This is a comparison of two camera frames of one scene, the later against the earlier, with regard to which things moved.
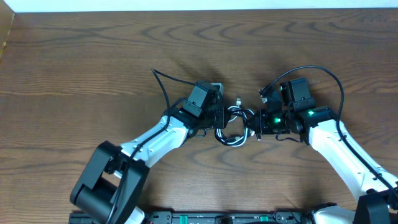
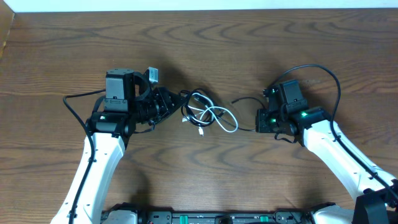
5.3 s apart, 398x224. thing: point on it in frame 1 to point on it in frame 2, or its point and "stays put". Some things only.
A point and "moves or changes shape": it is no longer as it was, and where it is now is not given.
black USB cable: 236,111 moves or changes shape
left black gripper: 222,115 to 162,96
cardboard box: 7,15 stays put
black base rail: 282,216 stays put
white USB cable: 238,110 moves or changes shape
